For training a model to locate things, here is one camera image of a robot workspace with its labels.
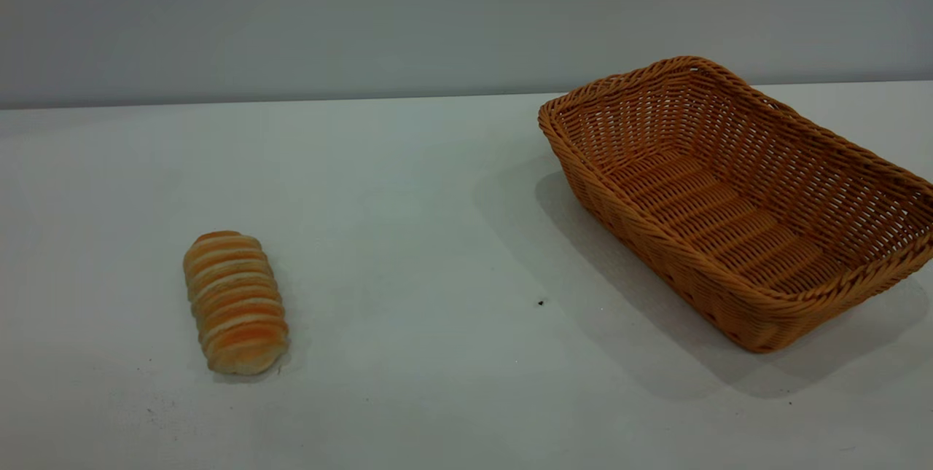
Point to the striped orange bread roll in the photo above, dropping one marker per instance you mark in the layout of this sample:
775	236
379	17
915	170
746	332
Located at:
235	302

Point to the orange woven wicker basket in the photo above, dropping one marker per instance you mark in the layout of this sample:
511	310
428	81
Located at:
729	215

